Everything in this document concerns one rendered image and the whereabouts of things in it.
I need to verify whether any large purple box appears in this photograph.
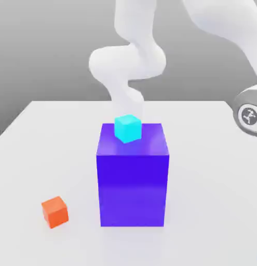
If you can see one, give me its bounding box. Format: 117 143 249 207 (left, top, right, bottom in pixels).
96 123 170 228

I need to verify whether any small cyan cube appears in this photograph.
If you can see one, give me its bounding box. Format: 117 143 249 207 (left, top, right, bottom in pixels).
114 114 142 144

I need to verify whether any small orange cube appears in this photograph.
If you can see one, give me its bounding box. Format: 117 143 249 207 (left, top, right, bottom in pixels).
41 195 69 229

